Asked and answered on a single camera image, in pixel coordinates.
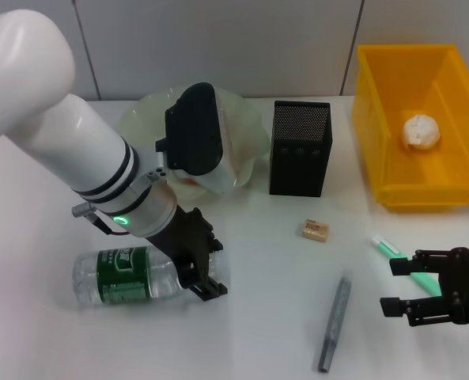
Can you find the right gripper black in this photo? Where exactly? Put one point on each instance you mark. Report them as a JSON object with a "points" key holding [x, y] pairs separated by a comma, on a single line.
{"points": [[467, 285]]}

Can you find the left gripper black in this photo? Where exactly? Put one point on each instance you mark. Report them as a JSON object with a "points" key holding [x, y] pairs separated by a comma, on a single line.
{"points": [[182, 233]]}

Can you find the green toothbrush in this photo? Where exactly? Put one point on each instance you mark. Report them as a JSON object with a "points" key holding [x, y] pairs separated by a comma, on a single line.
{"points": [[388, 247]]}

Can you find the red-orange orange fruit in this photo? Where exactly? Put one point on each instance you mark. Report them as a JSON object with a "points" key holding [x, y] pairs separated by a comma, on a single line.
{"points": [[188, 181]]}

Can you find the clear water bottle green label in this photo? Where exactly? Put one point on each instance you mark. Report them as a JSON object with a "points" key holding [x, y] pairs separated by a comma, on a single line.
{"points": [[119, 277]]}

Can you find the white paper ball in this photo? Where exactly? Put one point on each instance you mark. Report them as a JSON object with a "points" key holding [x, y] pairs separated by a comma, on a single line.
{"points": [[422, 132]]}

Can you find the grey marker pen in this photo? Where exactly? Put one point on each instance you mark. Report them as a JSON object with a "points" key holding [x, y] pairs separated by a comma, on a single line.
{"points": [[335, 316]]}

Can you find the beige eraser block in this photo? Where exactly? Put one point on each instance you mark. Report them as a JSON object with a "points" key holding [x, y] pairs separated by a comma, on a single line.
{"points": [[315, 230]]}

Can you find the black mesh pen holder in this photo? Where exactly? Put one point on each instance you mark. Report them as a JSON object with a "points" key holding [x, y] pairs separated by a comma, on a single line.
{"points": [[297, 166]]}

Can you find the pale green glass fruit plate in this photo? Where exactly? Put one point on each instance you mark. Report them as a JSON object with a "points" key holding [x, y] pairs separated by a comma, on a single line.
{"points": [[252, 130]]}

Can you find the yellow plastic bin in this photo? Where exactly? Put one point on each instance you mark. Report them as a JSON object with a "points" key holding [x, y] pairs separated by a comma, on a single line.
{"points": [[416, 174]]}

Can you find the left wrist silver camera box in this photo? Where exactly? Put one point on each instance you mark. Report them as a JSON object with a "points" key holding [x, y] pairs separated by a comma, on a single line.
{"points": [[196, 130]]}

